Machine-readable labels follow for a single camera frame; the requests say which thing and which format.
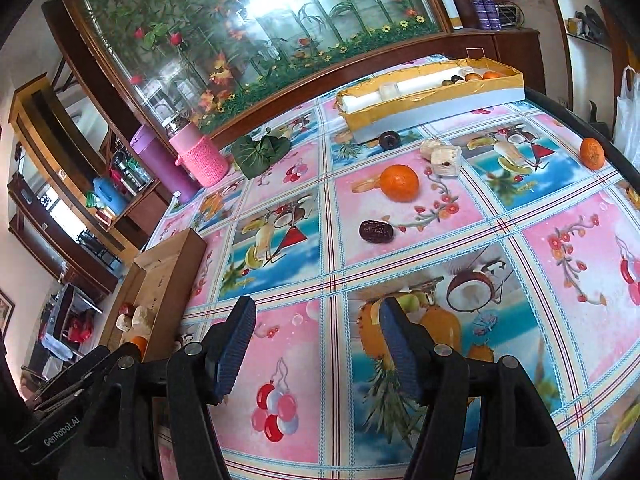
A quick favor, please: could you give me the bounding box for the small orange tangerine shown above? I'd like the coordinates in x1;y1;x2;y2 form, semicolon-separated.
128;335;148;358

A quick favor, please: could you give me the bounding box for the white bread chunk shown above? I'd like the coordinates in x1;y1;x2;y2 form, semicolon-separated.
131;306;155;334

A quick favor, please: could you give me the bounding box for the brown cardboard tray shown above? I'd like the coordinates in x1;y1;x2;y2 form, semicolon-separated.
99;229;206;362

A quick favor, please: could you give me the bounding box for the colourful fruit print tablecloth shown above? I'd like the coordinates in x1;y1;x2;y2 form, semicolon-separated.
152;92;639;479

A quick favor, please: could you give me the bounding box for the dark red date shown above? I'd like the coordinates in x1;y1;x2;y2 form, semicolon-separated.
358;220;395;244

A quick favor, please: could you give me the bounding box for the wooden cabinet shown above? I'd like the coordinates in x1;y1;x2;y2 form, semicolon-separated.
6;0;174;302

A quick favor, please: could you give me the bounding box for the pink knitted sleeve jar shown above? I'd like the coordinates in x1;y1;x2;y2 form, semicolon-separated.
167;115;229;188

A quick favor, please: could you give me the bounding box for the purple thermos bottle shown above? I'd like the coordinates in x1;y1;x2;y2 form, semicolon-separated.
130;125;201;204

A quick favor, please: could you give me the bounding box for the green leaf wrapped bundle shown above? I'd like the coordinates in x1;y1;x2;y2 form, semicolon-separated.
231;134;291;179

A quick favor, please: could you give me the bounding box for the pale bread cube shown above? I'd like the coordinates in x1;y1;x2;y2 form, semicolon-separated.
420;140;462;177

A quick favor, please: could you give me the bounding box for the far orange tangerine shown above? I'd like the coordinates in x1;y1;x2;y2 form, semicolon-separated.
579;138;605;171

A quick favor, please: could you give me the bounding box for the dark round plum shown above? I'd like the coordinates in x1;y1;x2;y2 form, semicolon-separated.
378;130;401;151

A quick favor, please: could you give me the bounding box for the white plastic bag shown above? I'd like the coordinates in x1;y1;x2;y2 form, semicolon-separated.
613;66;640;166

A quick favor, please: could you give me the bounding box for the gold white long box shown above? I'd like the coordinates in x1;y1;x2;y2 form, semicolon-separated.
336;58;525;143

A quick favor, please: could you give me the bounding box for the fish tank with plants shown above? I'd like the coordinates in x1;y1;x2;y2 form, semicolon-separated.
63;0;448;133

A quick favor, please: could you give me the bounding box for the purple bottles pair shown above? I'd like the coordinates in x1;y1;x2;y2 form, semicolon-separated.
472;0;502;30

